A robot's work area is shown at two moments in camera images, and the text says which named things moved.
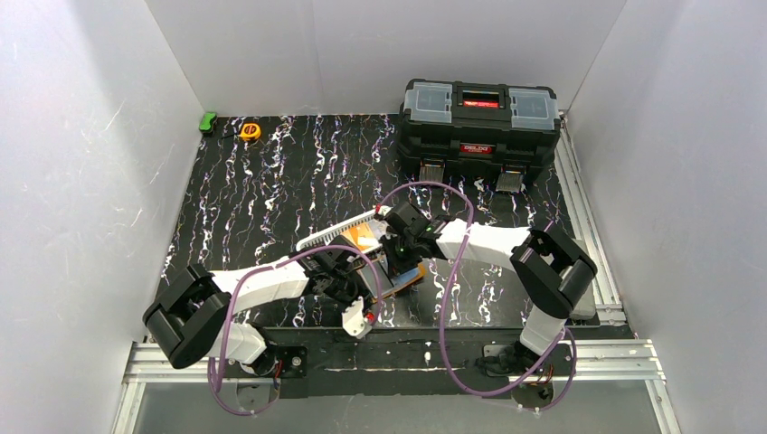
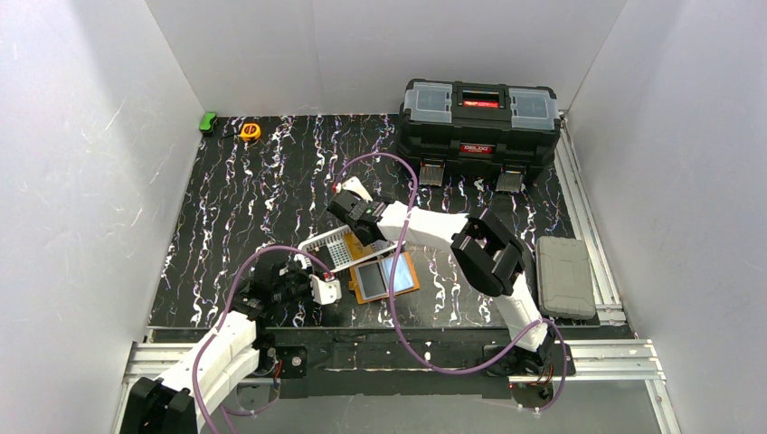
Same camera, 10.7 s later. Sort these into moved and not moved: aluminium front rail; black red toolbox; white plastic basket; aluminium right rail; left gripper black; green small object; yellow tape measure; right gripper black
Moved: white plastic basket; right gripper black; left gripper black
Not moved: black red toolbox; aluminium front rail; yellow tape measure; green small object; aluminium right rail
